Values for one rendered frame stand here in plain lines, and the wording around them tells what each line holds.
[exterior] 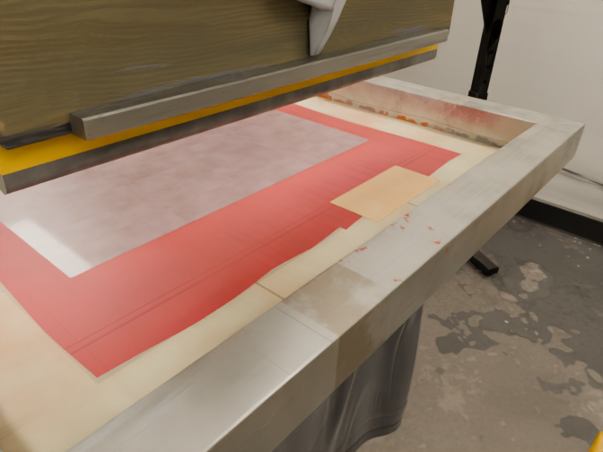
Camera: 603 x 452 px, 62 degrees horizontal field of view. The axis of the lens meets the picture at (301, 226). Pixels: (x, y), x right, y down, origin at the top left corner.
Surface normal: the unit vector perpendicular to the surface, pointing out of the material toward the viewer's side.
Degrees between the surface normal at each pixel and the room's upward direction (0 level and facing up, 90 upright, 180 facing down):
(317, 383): 90
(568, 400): 0
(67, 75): 89
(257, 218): 0
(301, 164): 0
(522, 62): 90
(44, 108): 89
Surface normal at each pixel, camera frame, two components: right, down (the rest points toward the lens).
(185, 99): 0.76, 0.35
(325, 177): 0.04, -0.86
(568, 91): -0.65, 0.37
